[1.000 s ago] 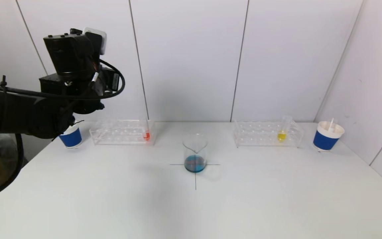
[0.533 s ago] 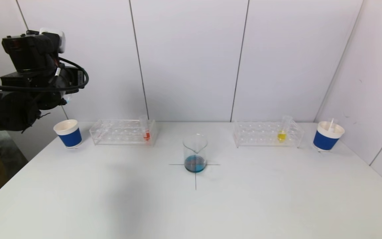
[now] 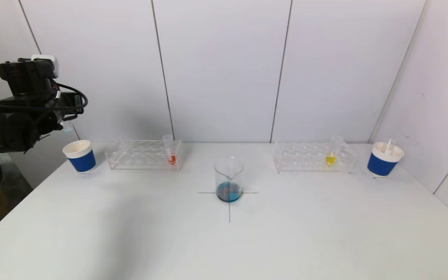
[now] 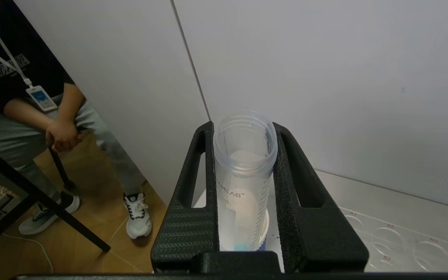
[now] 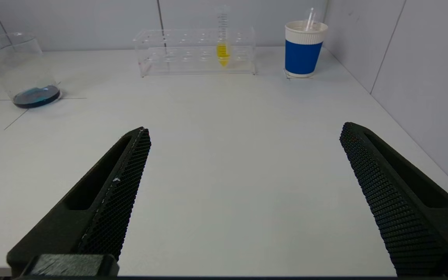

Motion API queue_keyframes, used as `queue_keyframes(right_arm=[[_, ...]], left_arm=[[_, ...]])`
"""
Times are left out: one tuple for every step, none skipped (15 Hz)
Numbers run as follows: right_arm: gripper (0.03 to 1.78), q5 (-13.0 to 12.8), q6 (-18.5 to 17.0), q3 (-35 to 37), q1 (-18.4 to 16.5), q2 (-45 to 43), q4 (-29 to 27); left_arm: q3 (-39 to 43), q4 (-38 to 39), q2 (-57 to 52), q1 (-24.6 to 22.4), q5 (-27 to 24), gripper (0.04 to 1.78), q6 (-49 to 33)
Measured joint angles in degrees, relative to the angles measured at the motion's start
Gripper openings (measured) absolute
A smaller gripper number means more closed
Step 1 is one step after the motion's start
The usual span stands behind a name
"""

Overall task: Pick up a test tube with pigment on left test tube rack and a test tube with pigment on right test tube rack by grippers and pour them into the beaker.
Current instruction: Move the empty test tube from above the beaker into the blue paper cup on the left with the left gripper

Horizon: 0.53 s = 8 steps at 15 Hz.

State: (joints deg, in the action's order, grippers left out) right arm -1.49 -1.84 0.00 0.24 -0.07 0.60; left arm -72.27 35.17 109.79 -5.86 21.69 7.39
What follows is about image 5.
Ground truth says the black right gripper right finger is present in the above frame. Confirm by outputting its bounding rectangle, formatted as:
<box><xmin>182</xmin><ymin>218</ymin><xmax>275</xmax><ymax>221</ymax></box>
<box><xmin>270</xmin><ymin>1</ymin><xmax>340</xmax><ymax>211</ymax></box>
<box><xmin>339</xmin><ymin>122</ymin><xmax>448</xmax><ymax>277</ymax></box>

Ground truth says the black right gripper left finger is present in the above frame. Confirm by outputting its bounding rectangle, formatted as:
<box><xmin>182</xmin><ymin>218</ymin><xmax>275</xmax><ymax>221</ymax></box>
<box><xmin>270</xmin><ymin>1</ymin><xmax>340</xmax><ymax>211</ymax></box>
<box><xmin>7</xmin><ymin>127</ymin><xmax>152</xmax><ymax>277</ymax></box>

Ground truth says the red pigment test tube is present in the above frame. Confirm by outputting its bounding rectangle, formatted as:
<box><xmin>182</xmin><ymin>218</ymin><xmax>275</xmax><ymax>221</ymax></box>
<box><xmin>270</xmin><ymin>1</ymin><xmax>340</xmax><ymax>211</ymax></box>
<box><xmin>304</xmin><ymin>7</ymin><xmax>322</xmax><ymax>32</ymax></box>

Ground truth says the clear glass beaker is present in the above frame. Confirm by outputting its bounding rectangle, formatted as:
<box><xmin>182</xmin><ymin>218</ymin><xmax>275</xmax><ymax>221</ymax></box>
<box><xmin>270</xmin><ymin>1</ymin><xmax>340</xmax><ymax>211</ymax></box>
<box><xmin>0</xmin><ymin>33</ymin><xmax>62</xmax><ymax>109</ymax></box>

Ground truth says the clear acrylic test tube rack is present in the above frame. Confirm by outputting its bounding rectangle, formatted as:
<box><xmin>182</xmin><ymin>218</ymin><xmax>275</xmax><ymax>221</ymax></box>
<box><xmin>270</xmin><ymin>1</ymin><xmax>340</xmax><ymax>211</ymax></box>
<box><xmin>133</xmin><ymin>27</ymin><xmax>257</xmax><ymax>77</ymax></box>

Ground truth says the yellow pigment test tube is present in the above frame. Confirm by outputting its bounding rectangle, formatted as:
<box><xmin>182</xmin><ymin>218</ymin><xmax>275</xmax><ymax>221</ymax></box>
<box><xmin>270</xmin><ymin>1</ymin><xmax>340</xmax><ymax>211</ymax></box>
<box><xmin>216</xmin><ymin>5</ymin><xmax>232</xmax><ymax>68</ymax></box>

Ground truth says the blue white paper cup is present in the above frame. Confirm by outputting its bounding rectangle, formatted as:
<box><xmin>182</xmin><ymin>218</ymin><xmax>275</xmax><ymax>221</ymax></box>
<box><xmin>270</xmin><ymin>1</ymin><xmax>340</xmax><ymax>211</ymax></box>
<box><xmin>284</xmin><ymin>20</ymin><xmax>329</xmax><ymax>79</ymax></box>

